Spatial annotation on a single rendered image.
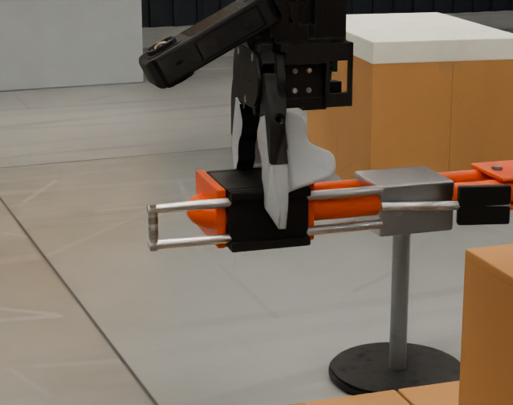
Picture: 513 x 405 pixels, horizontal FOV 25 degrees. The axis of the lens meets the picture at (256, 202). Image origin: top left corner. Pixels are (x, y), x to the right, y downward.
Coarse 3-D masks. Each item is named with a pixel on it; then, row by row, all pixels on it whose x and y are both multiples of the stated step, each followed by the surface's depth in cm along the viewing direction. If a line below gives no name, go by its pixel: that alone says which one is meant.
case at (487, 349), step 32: (480, 256) 127; (512, 256) 127; (480, 288) 127; (512, 288) 120; (480, 320) 128; (512, 320) 121; (480, 352) 128; (512, 352) 122; (480, 384) 129; (512, 384) 122
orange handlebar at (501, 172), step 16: (512, 160) 108; (448, 176) 105; (464, 176) 105; (480, 176) 106; (496, 176) 103; (512, 176) 102; (512, 192) 102; (320, 208) 97; (336, 208) 98; (352, 208) 98; (368, 208) 99; (512, 208) 103; (208, 224) 96
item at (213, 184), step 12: (252, 168) 102; (204, 180) 98; (216, 180) 98; (228, 180) 97; (240, 180) 97; (252, 180) 97; (204, 192) 98; (216, 192) 95; (312, 204) 97; (312, 216) 97; (204, 228) 100; (216, 228) 95
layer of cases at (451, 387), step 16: (432, 384) 205; (448, 384) 205; (320, 400) 198; (336, 400) 198; (352, 400) 198; (368, 400) 198; (384, 400) 198; (400, 400) 198; (416, 400) 198; (432, 400) 198; (448, 400) 198
